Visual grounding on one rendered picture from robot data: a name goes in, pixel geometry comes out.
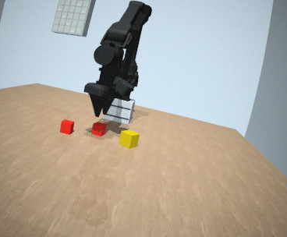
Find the red cube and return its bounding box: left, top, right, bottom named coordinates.
left=60, top=119, right=74, bottom=135
left=92, top=122, right=107, bottom=136

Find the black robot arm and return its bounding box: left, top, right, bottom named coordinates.
left=94, top=1, right=152, bottom=101

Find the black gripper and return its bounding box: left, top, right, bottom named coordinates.
left=84, top=65, right=121, bottom=117

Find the yellow cube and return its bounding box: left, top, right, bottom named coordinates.
left=119, top=130, right=140, bottom=149

